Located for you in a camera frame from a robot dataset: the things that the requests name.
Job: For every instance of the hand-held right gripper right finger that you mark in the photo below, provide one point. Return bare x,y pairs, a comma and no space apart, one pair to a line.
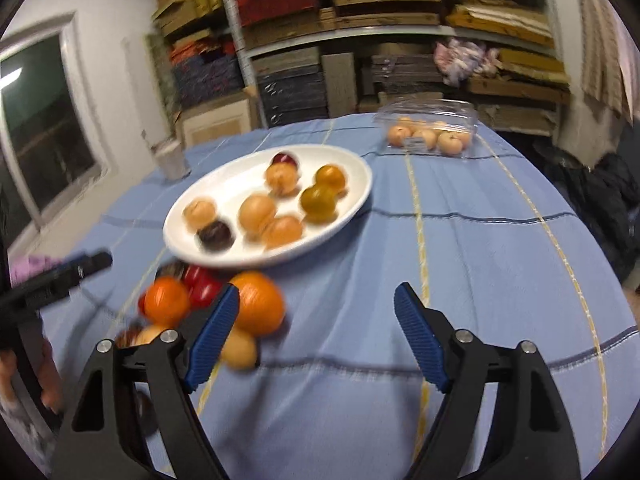
420,335

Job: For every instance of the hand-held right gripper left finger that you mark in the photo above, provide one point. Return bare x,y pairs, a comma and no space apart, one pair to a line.
215,335

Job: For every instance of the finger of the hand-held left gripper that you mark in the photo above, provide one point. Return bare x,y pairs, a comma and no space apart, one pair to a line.
75,267

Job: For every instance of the small tan round fruit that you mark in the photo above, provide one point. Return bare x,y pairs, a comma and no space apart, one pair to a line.
240,350

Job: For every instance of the small orange mandarin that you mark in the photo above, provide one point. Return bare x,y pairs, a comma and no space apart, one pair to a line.
166,302

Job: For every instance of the dark brown round fruit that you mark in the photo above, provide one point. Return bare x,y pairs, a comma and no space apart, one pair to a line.
130,336
170,270
216,236

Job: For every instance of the speckled tan fruit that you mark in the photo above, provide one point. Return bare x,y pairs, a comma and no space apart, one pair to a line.
199,212
284,232

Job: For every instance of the white oval plate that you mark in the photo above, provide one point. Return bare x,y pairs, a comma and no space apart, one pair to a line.
230,185

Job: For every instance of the yellow green tomato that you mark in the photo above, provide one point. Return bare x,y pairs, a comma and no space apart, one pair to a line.
318,203

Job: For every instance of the orange smooth round fruit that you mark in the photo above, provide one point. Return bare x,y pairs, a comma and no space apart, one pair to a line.
330,177

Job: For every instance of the dark red plum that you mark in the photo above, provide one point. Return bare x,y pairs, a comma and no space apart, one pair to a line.
285,159

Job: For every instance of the person's left hand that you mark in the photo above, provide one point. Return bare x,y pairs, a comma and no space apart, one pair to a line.
52,380

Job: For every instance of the white drink can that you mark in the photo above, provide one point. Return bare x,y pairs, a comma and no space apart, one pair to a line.
172,162

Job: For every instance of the white framed window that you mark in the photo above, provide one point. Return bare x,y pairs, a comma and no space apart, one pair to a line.
45,125

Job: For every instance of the small peach-coloured fruit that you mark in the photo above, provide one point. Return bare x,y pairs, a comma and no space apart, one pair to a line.
426,139
450,143
400,135

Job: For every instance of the grey marble slab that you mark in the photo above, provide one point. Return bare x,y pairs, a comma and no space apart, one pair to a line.
157,70

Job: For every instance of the black jacket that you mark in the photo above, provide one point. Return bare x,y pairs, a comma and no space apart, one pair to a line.
595,195

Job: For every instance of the clear plastic clamshell box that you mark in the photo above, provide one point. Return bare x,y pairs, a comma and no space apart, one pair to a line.
425,110

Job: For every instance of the crumpled pink white cloth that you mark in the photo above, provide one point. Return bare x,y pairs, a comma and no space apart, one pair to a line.
465,57

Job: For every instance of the white metal shelving unit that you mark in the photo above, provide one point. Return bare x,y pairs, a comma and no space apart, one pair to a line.
310,44

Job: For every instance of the shelf of stacked boards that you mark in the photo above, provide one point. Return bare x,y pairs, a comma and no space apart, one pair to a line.
290,0

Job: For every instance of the brick pattern curtain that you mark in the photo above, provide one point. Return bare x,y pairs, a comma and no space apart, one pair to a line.
597,35

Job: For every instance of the beige picture frame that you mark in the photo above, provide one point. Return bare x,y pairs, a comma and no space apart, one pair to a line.
215,122

